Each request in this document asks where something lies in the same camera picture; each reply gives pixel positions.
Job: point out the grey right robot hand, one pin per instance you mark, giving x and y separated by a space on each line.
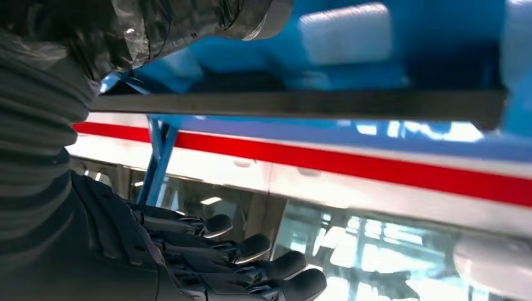
104 257

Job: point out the blue metal shelf rack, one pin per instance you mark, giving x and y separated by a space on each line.
436 41

